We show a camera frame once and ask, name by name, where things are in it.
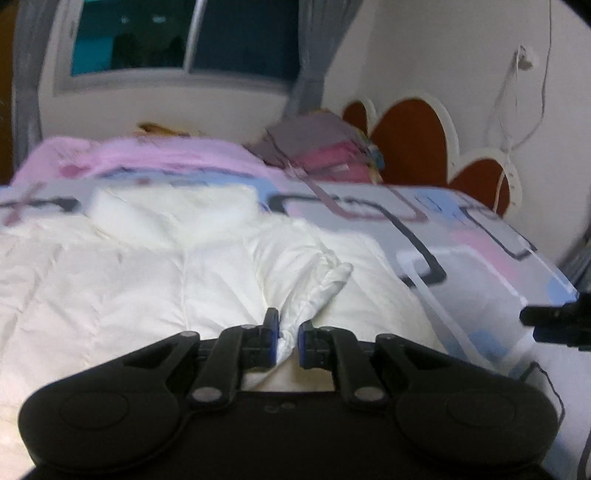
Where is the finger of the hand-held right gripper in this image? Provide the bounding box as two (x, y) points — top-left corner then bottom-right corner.
(519, 305), (574, 328)

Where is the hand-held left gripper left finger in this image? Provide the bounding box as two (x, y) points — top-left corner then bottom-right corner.
(110, 308), (282, 408)

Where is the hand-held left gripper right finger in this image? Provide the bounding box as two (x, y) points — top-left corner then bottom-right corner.
(298, 320), (463, 409)

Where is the white puffy jacket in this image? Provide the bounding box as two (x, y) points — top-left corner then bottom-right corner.
(0, 184), (446, 480)

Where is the patterned bed sheet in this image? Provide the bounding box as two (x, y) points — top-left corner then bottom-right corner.
(0, 178), (591, 480)

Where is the pink folded cloth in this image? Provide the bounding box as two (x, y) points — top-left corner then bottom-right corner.
(294, 140), (386, 184)

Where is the grey folded cloth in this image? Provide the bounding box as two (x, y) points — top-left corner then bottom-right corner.
(245, 110), (368, 164)

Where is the brown heart-shaped headboard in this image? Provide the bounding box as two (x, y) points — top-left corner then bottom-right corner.
(341, 93), (526, 219)

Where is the pink blanket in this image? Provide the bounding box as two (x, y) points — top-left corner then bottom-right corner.
(11, 135), (280, 186)

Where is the yellow object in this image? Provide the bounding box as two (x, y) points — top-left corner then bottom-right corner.
(137, 121), (205, 138)

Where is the grey curtain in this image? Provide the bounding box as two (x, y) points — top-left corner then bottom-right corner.
(8, 0), (62, 158)
(283, 0), (362, 117)

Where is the window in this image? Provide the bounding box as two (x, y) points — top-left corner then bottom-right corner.
(54, 0), (306, 96)

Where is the black cable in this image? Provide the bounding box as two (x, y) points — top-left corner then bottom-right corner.
(521, 361), (567, 428)

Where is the white wall cable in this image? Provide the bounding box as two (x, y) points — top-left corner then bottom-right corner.
(484, 0), (556, 214)

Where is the white wall socket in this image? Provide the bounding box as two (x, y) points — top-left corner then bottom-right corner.
(515, 44), (539, 71)

